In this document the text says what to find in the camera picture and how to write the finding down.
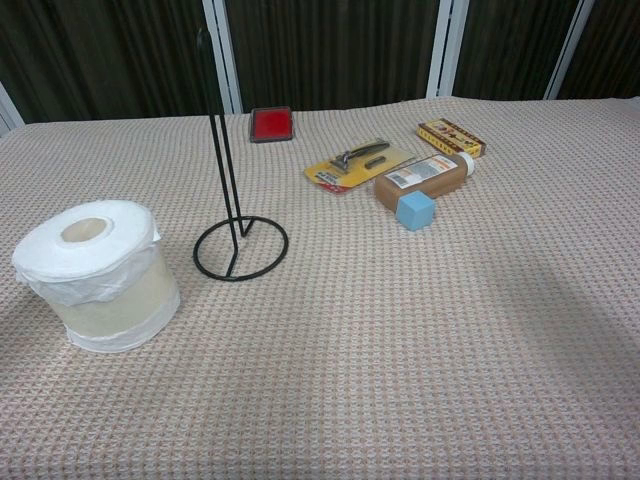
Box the white toilet paper roll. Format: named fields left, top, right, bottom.
left=12, top=199, right=181, bottom=355

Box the yellow razor blister pack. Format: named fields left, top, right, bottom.
left=303, top=135, right=417, bottom=198

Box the light blue cube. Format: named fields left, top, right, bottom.
left=394, top=189, right=439, bottom=235

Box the beige waffle weave tablecloth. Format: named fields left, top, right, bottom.
left=0, top=97, right=640, bottom=480

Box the red square case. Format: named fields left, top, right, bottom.
left=248, top=105, right=296, bottom=145

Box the brown bottle white cap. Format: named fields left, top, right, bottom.
left=373, top=151, right=480, bottom=211

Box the yellow red patterned box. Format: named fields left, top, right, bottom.
left=416, top=118, right=489, bottom=159

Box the black metal wire holder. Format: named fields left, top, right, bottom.
left=193, top=27, right=290, bottom=280

